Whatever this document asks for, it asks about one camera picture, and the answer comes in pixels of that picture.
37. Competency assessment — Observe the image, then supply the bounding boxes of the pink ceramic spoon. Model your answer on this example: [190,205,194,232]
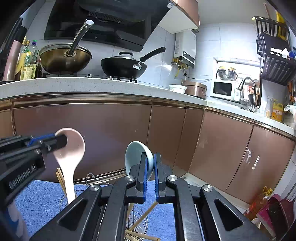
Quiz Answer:
[53,128,85,204]

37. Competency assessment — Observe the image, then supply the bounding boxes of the light blue ceramic spoon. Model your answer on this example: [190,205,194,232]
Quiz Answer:
[125,141,154,179]

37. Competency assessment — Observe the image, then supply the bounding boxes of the blue terry towel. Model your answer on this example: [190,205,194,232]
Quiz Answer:
[15,180,176,240]

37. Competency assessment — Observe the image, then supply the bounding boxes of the cooking oil bottle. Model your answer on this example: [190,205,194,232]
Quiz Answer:
[243,186,273,221]

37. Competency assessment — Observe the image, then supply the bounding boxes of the dark red dustpan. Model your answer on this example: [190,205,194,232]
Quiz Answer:
[256,194,295,240]

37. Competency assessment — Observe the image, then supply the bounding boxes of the oil bottles beside stove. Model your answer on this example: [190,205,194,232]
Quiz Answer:
[15,40,43,81]

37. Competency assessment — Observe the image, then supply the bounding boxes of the brown thermos kettle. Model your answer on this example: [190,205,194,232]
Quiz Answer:
[1,18,27,85]

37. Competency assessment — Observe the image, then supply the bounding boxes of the black wok with lid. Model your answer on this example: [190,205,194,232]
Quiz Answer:
[101,47,166,82]

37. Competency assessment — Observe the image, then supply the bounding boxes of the yellow detergent bottle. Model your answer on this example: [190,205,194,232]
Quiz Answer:
[271,99,283,123]

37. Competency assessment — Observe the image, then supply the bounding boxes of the brown rice cooker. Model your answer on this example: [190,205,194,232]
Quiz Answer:
[182,81,207,99]

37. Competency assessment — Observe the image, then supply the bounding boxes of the white bowl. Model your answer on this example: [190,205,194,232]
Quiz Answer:
[169,84,187,94]

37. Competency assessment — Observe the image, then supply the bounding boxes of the white microwave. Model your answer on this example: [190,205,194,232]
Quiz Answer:
[210,79,241,102]

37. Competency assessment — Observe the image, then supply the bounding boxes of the steel faucet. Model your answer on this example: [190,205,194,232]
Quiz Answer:
[237,77,258,113]

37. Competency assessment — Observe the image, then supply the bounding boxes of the black range hood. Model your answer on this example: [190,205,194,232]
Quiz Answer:
[44,0,171,52]

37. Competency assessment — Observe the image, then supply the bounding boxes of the steel pot on microwave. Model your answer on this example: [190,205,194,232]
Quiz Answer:
[217,66,238,81]

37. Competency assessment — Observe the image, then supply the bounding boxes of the white water heater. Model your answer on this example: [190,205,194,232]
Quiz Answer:
[174,30,197,68]

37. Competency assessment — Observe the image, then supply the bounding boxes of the wire utensil basket clear liner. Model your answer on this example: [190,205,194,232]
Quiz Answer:
[59,173,148,240]

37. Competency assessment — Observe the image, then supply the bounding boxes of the brass wok with handle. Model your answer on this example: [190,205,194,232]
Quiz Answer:
[39,20,94,75]

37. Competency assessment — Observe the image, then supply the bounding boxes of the black wall rack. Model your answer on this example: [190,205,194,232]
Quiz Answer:
[252,16,295,85]

